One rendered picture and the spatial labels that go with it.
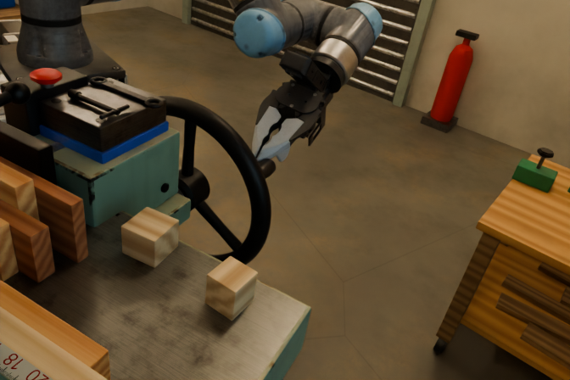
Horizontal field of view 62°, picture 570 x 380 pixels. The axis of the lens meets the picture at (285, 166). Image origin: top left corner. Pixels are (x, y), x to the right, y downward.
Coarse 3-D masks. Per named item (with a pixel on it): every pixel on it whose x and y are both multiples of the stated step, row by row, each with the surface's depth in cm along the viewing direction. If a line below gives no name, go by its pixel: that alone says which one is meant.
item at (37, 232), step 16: (0, 208) 41; (16, 224) 40; (32, 224) 40; (16, 240) 40; (32, 240) 39; (48, 240) 41; (16, 256) 41; (32, 256) 40; (48, 256) 41; (32, 272) 41; (48, 272) 42
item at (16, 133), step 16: (0, 128) 44; (16, 128) 44; (0, 144) 44; (16, 144) 43; (32, 144) 43; (48, 144) 43; (16, 160) 44; (32, 160) 43; (48, 160) 43; (48, 176) 44
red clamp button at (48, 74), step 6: (36, 72) 48; (42, 72) 49; (48, 72) 49; (54, 72) 49; (60, 72) 50; (36, 78) 48; (42, 78) 48; (48, 78) 48; (54, 78) 48; (60, 78) 49; (42, 84) 49; (48, 84) 49
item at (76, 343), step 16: (0, 288) 35; (0, 304) 34; (16, 304) 35; (32, 304) 35; (32, 320) 34; (48, 320) 34; (48, 336) 33; (64, 336) 33; (80, 336) 33; (80, 352) 32; (96, 352) 32; (96, 368) 32
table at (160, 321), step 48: (96, 240) 47; (48, 288) 41; (96, 288) 42; (144, 288) 43; (192, 288) 43; (96, 336) 38; (144, 336) 38; (192, 336) 39; (240, 336) 40; (288, 336) 40
